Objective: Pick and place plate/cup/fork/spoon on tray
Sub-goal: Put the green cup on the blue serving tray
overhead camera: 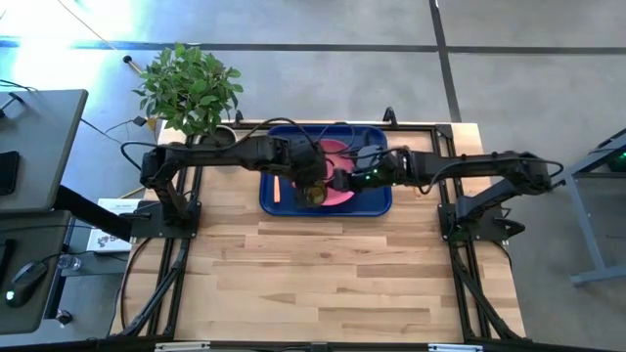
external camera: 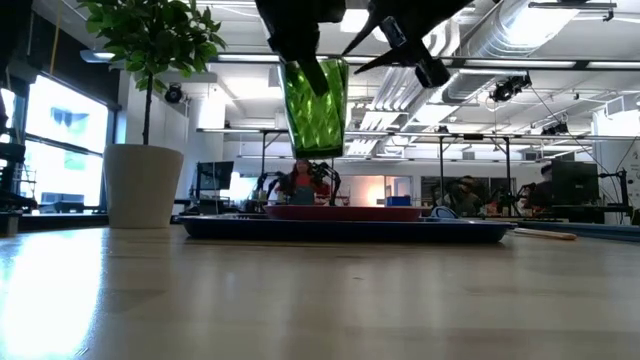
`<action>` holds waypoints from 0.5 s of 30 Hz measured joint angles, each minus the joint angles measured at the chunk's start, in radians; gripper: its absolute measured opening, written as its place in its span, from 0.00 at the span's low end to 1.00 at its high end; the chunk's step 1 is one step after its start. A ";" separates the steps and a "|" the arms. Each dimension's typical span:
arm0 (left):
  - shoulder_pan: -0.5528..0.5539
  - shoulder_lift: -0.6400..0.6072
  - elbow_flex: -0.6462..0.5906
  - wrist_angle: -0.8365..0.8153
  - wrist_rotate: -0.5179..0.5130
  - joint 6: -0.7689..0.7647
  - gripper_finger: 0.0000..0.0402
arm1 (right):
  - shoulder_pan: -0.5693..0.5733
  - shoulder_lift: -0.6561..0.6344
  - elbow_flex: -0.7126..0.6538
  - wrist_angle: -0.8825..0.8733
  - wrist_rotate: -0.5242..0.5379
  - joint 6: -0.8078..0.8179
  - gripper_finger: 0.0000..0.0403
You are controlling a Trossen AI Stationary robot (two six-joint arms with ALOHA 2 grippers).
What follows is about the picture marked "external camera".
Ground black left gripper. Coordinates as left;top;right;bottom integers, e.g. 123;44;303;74
254;0;347;97

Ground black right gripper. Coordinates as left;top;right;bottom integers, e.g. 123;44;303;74
341;0;476;76

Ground green textured cup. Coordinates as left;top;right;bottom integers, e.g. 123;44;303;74
278;57;350;161

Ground pink plastic plate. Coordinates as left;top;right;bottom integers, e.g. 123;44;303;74
263;204;424;223

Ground spoon with wooden handle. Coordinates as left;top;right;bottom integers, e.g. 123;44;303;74
512;227;579;242

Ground blue plastic tray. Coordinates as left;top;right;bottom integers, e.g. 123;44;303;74
177;213;516;245

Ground white ceiling light fixture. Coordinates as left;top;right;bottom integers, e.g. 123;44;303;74
339;8;389;44

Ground white ceiling pipes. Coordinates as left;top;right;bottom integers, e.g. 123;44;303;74
357;64;451;156

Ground person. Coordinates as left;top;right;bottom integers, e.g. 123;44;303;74
439;174;485;218
528;163;555;211
277;158;332;207

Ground black computer monitor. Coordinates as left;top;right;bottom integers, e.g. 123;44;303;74
196;160;236;192
551;159;600;206

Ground long ceiling light strip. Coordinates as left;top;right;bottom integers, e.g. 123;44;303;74
214;52;640;70

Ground green leafy plant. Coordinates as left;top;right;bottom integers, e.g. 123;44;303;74
77;0;227;146

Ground black ceiling track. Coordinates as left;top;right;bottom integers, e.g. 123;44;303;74
527;1;619;22

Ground white plant pot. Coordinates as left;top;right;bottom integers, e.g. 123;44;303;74
102;143;185;230

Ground hanging ceiling lamp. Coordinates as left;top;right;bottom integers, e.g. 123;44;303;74
79;48;119;65

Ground large bright window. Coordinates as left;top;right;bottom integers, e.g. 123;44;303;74
0;73;110;210

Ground dark background desk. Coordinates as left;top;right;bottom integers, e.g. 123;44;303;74
549;203;636;225

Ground black desk stand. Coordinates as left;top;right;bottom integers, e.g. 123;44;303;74
598;168;632;214

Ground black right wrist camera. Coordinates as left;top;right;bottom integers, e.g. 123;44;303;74
413;56;452;90

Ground black ceiling camera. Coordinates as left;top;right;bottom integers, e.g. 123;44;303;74
488;73;534;104
163;83;184;105

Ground silver ventilation duct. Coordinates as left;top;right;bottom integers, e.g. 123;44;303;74
442;0;584;104

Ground black aluminium table frame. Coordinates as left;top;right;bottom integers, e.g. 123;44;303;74
0;205;640;245

